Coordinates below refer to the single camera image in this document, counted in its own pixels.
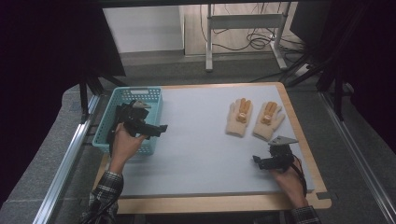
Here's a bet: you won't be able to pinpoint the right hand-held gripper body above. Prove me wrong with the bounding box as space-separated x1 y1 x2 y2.
267 134 299 173

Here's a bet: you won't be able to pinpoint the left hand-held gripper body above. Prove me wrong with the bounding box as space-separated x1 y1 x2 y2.
115 99 153 138

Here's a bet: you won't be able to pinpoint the turquoise plastic basket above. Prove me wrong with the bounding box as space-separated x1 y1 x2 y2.
92 86 163 157

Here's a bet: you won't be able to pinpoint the person's left hand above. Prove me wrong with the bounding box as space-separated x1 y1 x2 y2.
108 122 149 175

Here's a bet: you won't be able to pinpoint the person's right hand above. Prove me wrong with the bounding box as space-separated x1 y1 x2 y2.
269 165 310 209

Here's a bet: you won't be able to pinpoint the beige glove with orange pattern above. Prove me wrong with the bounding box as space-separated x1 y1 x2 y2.
224 97 254 138
251 101 287 142

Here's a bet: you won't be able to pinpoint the light grey mat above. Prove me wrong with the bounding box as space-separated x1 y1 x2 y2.
119 84 317 198

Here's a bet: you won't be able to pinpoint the black stand legs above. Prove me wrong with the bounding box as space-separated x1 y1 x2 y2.
285 50 347 123
78 72 128 123

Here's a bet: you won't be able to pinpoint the white power strip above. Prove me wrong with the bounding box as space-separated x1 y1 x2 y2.
293 63 312 77

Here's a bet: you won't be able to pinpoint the white panel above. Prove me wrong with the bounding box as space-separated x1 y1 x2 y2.
102 5 185 54

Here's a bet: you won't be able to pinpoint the black curtain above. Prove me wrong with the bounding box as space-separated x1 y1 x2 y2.
290 0 396 154
0 0 127 208

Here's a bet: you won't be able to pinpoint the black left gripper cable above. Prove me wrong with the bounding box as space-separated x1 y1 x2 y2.
106 123 120 158

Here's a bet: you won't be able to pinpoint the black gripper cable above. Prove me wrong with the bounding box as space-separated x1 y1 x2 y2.
291 154 309 198
106 123 120 158

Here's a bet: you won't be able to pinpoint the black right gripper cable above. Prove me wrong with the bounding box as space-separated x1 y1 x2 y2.
291 154 309 198

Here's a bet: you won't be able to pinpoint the aluminium rail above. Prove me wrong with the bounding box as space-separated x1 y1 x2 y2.
32 94 101 224
319 91 396 224

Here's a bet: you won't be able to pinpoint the black floor cables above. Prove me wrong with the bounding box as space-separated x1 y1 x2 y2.
199 2 307 54

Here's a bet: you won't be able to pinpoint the white metal desk frame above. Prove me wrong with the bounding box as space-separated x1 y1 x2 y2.
205 2 290 73

